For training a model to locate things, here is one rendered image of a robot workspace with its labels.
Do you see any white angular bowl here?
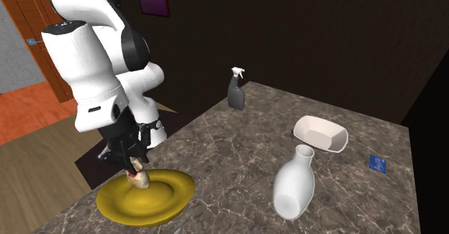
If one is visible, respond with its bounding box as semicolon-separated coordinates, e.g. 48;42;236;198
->
292;114;350;154

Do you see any white vase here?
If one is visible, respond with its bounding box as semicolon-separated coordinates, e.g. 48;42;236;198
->
272;143;316;221

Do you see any brown wooden door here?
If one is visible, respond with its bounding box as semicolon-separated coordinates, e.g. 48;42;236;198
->
0;0;76;104

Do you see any yellow plate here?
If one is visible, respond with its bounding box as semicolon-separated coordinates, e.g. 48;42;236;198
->
95;168;196;228

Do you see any blue card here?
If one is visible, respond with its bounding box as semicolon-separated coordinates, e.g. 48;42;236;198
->
368;154;387;175

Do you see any grey spray bottle, white head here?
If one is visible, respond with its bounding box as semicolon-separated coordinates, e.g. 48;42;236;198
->
227;66;246;111

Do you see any beige lumpy object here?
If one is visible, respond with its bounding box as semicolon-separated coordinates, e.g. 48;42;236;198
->
126;157;151;190

